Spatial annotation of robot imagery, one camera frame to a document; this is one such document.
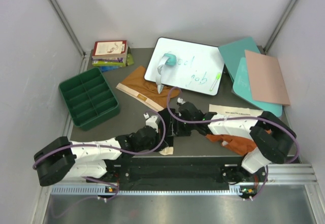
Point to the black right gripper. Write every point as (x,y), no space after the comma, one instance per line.
(176,129)

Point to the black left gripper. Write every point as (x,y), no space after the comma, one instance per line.
(158,138)

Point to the black ribbed underwear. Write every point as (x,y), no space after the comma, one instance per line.
(168,140)

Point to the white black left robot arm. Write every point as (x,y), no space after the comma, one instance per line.
(64,159)

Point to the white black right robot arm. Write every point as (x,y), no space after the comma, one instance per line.
(260,140)

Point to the mustard brown underwear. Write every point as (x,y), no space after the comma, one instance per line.
(144,91)

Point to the orange underwear white waistband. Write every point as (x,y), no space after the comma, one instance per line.
(234,134)

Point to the white dry-erase board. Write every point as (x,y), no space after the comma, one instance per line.
(196,68)

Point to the green whiteboard marker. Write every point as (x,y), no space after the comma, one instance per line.
(215,81)

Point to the green divided plastic tray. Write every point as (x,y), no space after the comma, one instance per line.
(89,99)

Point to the blue cover book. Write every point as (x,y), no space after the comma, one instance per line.
(109,68)

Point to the red cover book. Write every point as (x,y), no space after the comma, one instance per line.
(110,49)

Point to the dark teal folding board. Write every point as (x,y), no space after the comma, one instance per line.
(231,53)

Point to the pink folding board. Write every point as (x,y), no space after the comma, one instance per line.
(268,67)

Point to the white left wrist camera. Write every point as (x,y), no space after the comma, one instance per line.
(152,121)

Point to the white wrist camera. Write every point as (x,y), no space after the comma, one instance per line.
(180,100)
(152,121)

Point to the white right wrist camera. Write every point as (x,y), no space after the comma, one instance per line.
(180,100)

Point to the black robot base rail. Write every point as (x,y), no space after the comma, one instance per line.
(168,173)

